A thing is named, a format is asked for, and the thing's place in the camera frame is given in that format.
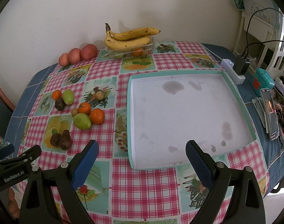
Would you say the clear plastic fruit container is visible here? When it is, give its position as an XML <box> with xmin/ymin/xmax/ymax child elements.
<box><xmin>105</xmin><ymin>36</ymin><xmax>155</xmax><ymax>59</ymax></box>

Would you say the upper spotted yellow banana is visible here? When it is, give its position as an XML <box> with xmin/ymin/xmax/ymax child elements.
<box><xmin>105</xmin><ymin>23</ymin><xmax>161</xmax><ymax>41</ymax></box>

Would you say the large dark wrinkled avocado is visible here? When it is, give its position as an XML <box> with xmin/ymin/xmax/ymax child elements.
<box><xmin>58</xmin><ymin>130</ymin><xmax>72</xmax><ymax>150</ymax></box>

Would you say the white power strip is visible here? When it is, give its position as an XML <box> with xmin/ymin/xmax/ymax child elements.
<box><xmin>220</xmin><ymin>59</ymin><xmax>245</xmax><ymax>85</ymax></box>

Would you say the small orange tangerine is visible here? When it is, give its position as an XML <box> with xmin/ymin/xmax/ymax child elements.
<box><xmin>51</xmin><ymin>90</ymin><xmax>62</xmax><ymax>101</ymax></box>

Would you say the large green mango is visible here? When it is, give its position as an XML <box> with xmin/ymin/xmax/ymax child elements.
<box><xmin>73</xmin><ymin>113</ymin><xmax>92</xmax><ymax>130</ymax></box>

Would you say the small brown round fruit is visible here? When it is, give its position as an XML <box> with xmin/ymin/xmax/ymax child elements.
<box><xmin>71</xmin><ymin>108</ymin><xmax>79</xmax><ymax>117</ymax></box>

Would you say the smartphone with lit screen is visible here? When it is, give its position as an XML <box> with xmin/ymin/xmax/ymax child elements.
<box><xmin>260</xmin><ymin>88</ymin><xmax>279</xmax><ymax>141</ymax></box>

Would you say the small green mango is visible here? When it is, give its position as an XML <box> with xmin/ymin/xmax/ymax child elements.
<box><xmin>62</xmin><ymin>89</ymin><xmax>74</xmax><ymax>105</ymax></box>

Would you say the large red apple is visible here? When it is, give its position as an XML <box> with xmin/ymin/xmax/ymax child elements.
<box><xmin>81</xmin><ymin>44</ymin><xmax>98</xmax><ymax>60</ymax></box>

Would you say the black power adapter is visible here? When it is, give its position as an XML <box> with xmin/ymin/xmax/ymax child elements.
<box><xmin>233</xmin><ymin>55</ymin><xmax>250</xmax><ymax>75</ymax></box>

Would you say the large orange tangerine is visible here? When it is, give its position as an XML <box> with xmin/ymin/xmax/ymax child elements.
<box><xmin>89</xmin><ymin>108</ymin><xmax>105</xmax><ymax>125</ymax></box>

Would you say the tangerine with stem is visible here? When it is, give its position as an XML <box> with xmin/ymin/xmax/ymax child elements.
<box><xmin>78</xmin><ymin>102</ymin><xmax>91</xmax><ymax>115</ymax></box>

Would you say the black charging cable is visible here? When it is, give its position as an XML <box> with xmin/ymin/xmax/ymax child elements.
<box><xmin>242</xmin><ymin>7</ymin><xmax>284</xmax><ymax>58</ymax></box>

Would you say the small pink apple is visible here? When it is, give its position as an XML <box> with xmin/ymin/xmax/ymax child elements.
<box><xmin>58</xmin><ymin>53</ymin><xmax>69</xmax><ymax>67</ymax></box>

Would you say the teal plastic box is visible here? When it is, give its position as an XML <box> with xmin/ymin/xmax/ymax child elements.
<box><xmin>250</xmin><ymin>68</ymin><xmax>275</xmax><ymax>96</ymax></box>

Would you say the person's left hand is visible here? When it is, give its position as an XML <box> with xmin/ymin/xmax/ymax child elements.
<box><xmin>8</xmin><ymin>188</ymin><xmax>20</xmax><ymax>218</ymax></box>

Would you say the lower yellow banana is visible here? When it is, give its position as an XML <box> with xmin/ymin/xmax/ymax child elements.
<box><xmin>104</xmin><ymin>31</ymin><xmax>151</xmax><ymax>50</ymax></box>

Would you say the white lattice chair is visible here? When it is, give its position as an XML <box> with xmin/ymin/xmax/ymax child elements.
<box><xmin>266</xmin><ymin>18</ymin><xmax>284</xmax><ymax>79</ymax></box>

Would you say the small dark avocado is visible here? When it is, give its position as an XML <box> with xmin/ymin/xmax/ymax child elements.
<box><xmin>50</xmin><ymin>133</ymin><xmax>61</xmax><ymax>147</ymax></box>

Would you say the white tray with teal rim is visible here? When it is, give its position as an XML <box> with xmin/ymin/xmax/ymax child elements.
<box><xmin>127</xmin><ymin>70</ymin><xmax>257</xmax><ymax>170</ymax></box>

